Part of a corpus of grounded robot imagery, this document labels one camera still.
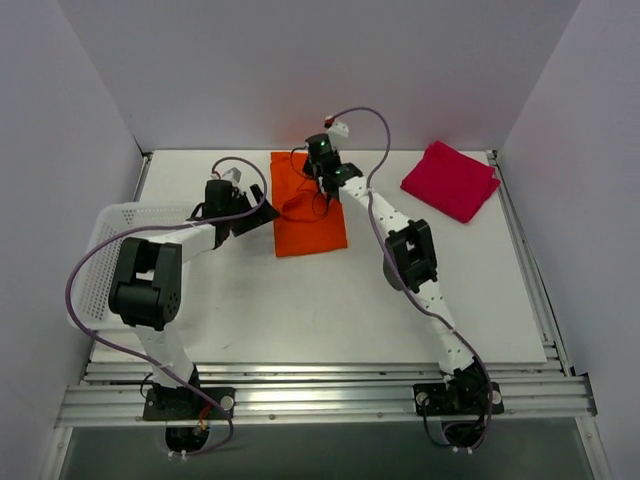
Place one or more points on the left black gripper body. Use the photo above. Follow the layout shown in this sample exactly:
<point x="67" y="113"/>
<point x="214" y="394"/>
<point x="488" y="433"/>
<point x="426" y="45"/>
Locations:
<point x="245" y="212"/>

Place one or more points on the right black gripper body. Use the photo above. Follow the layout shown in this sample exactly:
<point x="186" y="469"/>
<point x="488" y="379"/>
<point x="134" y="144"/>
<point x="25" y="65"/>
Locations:
<point x="314" y="163"/>

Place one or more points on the orange t-shirt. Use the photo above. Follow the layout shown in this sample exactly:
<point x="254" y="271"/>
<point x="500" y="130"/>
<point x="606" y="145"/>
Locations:
<point x="309" y="223"/>

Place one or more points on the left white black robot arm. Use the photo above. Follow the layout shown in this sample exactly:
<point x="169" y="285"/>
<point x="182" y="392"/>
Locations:
<point x="146" y="289"/>

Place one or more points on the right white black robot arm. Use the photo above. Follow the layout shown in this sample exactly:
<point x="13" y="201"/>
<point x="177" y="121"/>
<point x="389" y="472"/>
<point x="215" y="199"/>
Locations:
<point x="409" y="261"/>

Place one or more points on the folded magenta t-shirt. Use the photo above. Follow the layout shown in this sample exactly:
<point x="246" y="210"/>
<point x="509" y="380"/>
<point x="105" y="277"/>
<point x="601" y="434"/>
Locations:
<point x="451" y="182"/>

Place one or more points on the white perforated plastic basket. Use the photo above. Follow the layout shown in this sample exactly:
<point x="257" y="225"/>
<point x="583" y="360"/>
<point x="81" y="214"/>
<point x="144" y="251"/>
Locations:
<point x="89" y="294"/>

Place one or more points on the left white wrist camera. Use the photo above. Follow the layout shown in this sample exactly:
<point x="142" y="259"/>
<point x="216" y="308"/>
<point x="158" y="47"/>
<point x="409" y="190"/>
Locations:
<point x="232" y="175"/>

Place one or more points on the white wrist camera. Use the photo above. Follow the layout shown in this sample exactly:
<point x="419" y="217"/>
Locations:
<point x="337" y="131"/>
<point x="232" y="175"/>

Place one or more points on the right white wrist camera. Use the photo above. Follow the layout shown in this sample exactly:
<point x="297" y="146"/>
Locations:
<point x="337" y="131"/>

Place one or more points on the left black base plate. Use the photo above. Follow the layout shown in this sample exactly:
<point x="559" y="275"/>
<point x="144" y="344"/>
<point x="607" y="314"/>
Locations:
<point x="181" y="404"/>

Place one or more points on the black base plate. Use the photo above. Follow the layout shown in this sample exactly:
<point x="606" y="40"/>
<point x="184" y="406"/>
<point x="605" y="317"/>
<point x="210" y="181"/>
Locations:
<point x="441" y="399"/>
<point x="181" y="404"/>

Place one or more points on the aluminium rail frame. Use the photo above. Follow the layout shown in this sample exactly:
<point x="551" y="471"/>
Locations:
<point x="325" y="339"/>

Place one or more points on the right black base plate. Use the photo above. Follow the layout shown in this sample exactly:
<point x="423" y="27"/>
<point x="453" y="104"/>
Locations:
<point x="441" y="399"/>

